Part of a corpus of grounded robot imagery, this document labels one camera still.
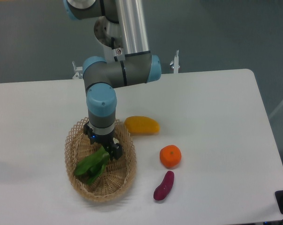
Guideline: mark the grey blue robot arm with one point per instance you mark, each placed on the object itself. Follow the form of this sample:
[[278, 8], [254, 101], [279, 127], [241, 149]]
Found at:
[[122, 24]]

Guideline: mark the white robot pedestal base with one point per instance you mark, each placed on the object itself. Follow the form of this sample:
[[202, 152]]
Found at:
[[109, 36]]

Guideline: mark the green bok choy vegetable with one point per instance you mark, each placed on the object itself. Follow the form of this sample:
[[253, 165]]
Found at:
[[92, 166]]

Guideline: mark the woven wicker basket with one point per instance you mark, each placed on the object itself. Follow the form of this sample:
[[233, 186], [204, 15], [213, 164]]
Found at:
[[118, 175]]

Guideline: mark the yellow mango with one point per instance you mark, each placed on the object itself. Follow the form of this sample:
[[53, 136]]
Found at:
[[141, 125]]

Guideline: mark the orange tangerine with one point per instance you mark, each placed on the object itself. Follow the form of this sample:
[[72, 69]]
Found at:
[[170, 156]]

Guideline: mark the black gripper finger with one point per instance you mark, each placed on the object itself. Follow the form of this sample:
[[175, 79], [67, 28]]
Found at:
[[88, 131], [115, 150]]

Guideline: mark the white metal frame bracket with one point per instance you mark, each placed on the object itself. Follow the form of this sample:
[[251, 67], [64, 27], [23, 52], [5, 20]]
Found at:
[[174, 66]]

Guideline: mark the purple sweet potato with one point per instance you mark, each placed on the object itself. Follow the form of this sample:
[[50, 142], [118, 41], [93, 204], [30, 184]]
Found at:
[[162, 191]]

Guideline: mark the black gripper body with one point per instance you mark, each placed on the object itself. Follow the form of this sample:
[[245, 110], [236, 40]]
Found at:
[[106, 139]]

